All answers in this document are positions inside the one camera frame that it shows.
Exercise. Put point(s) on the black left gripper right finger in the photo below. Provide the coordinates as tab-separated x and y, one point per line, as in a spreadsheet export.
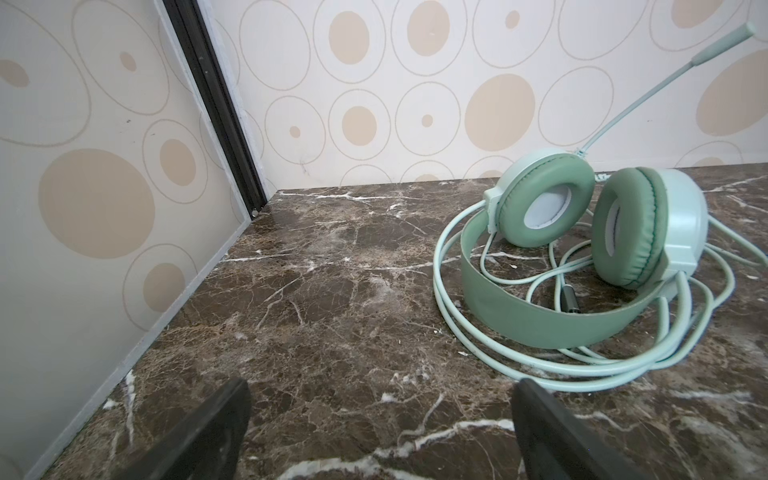
556	445

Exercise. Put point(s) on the black corner frame post left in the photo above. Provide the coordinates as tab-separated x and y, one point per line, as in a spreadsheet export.
197	43

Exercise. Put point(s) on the mint green headphones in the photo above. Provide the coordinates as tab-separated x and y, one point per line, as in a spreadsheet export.
649	227

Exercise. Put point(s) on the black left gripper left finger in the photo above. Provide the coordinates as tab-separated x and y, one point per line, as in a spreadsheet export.
205	444

